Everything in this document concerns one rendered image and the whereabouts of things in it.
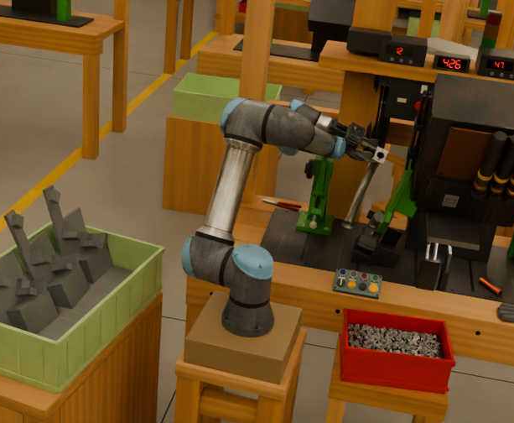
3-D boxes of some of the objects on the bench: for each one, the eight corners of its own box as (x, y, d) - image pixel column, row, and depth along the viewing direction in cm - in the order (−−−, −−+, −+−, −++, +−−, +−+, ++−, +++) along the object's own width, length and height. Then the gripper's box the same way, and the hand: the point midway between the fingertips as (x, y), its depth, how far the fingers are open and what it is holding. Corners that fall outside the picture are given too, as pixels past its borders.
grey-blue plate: (444, 290, 261) (453, 253, 255) (438, 289, 261) (447, 253, 255) (443, 277, 269) (452, 241, 263) (438, 276, 270) (446, 240, 263)
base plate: (582, 321, 256) (584, 315, 255) (253, 262, 270) (254, 257, 269) (562, 261, 293) (563, 257, 292) (274, 211, 307) (275, 207, 307)
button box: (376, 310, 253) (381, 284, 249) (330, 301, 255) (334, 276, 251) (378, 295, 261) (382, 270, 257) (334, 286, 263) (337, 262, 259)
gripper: (326, 134, 261) (382, 163, 262) (338, 108, 265) (393, 138, 266) (319, 144, 269) (374, 173, 270) (330, 119, 273) (384, 148, 274)
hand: (377, 156), depth 271 cm, fingers closed on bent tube, 3 cm apart
